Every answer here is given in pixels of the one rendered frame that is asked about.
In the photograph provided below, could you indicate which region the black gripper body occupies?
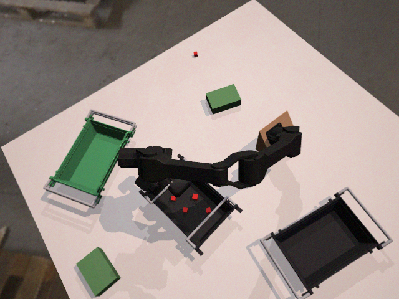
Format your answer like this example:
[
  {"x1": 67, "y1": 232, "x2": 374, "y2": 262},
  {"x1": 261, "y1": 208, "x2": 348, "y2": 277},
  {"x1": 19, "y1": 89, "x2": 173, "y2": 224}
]
[{"x1": 165, "y1": 178, "x2": 191, "y2": 197}]

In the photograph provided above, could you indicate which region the green rectangular block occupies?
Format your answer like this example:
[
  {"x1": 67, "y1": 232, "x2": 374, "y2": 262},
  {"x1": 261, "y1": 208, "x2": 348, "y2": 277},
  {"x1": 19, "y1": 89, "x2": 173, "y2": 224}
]
[
  {"x1": 76, "y1": 247, "x2": 120, "y2": 297},
  {"x1": 206, "y1": 84, "x2": 241, "y2": 114}
]

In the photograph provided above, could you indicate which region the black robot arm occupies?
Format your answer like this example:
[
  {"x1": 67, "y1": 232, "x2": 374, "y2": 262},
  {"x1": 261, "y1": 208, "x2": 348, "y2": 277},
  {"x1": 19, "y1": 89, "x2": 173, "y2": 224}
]
[{"x1": 117, "y1": 123, "x2": 302, "y2": 194}]

